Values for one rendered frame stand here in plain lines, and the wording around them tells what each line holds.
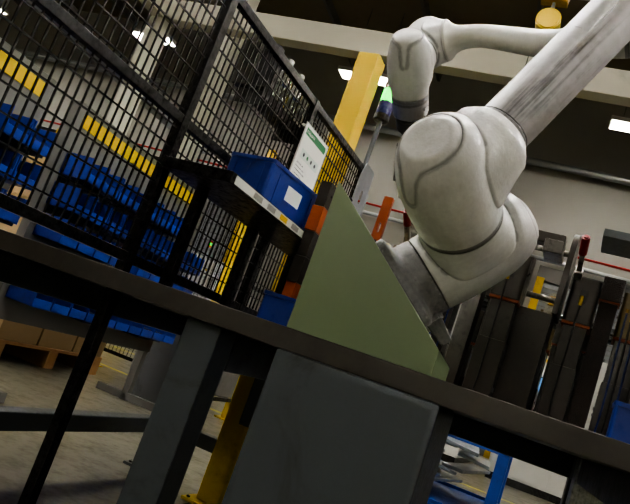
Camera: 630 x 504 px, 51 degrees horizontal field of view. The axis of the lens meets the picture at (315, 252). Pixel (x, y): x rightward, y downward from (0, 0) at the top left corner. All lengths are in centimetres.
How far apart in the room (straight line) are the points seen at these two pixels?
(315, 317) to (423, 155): 35
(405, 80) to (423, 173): 59
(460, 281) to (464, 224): 16
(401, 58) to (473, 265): 59
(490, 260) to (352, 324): 27
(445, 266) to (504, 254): 11
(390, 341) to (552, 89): 50
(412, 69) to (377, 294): 63
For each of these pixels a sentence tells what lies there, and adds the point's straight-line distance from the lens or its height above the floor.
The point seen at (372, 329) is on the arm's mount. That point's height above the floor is 74.
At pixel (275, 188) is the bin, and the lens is 191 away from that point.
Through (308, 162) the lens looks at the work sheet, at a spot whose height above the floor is 134.
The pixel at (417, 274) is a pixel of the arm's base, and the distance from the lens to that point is 121.
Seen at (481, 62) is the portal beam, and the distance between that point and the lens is 567.
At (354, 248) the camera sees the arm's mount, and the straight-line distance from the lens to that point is 118.
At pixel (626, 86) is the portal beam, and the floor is 337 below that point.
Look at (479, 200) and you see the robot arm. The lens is 109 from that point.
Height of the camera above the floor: 65
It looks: 9 degrees up
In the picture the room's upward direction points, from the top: 20 degrees clockwise
